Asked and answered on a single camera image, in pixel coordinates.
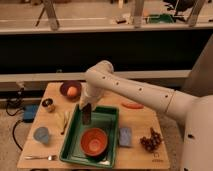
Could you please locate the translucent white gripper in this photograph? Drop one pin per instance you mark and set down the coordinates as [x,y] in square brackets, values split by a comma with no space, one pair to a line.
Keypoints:
[90,95]

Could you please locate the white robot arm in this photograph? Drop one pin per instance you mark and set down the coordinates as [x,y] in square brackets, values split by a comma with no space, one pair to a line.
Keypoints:
[195,113]

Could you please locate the green plastic tray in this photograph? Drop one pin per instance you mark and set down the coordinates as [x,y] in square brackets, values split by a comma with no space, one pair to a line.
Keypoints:
[103,117]

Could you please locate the peach fruit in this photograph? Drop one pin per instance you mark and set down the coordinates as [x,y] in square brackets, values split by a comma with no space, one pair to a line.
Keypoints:
[72,92]

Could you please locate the purple bowl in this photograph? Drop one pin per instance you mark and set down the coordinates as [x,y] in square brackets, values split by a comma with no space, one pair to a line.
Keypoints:
[70,83]

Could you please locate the banana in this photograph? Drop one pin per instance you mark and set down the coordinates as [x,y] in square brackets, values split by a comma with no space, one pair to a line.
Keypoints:
[62,119]

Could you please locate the small dark-topped jar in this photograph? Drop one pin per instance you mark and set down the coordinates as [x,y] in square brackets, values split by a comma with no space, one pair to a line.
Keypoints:
[48,105]

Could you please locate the orange carrot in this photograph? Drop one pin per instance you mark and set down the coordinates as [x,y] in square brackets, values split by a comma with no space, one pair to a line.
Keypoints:
[132,105]

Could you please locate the orange bowl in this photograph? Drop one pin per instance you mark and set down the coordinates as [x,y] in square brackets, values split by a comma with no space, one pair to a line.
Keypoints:
[94,142]

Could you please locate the blue sponge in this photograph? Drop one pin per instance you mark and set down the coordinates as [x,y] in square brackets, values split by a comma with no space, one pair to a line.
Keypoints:
[125,137]

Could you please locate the blue box on floor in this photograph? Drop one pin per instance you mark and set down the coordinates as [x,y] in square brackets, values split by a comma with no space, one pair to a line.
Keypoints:
[30,113]

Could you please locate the blue cup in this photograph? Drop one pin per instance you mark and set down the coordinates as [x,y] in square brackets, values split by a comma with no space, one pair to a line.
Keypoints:
[41,135]

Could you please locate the silver fork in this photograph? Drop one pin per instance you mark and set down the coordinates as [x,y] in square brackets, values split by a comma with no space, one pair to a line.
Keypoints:
[49,158]

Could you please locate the bunch of dark grapes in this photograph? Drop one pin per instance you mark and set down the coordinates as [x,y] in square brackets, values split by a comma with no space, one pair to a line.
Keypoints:
[152,143]

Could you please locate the green object in background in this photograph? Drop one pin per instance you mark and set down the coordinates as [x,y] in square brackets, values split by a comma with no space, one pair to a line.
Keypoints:
[160,18]

